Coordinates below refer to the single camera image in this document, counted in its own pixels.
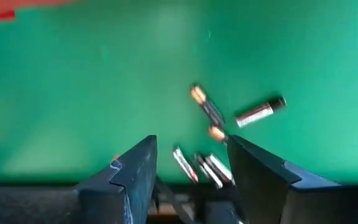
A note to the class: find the silver black Energizer battery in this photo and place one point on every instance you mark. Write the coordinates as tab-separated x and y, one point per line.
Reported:
259	112

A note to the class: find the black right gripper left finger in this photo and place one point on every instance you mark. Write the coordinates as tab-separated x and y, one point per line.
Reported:
129	193

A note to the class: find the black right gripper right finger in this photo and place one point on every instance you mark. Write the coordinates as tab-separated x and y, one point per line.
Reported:
259	193

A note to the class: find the green table mat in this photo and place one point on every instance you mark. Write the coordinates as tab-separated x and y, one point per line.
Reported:
73	93

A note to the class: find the black copper Duracell battery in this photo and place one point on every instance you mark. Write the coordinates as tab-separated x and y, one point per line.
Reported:
217	133
208	107

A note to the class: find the small silver battery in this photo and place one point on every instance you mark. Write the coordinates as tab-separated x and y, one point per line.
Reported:
219	165
208	171
185	165

